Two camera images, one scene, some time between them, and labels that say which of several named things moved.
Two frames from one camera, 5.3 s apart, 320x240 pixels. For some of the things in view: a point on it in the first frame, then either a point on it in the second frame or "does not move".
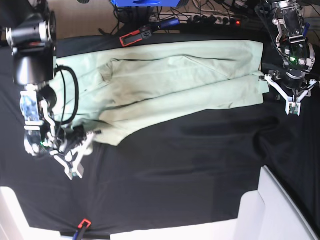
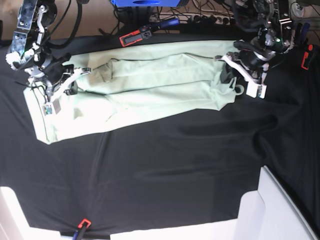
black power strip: (198, 18) does not move
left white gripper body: (72, 162) → (51, 105)
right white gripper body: (293, 104) → (255, 87)
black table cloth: (183, 168) does not move
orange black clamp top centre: (146, 31) does not move
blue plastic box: (123, 3) does not move
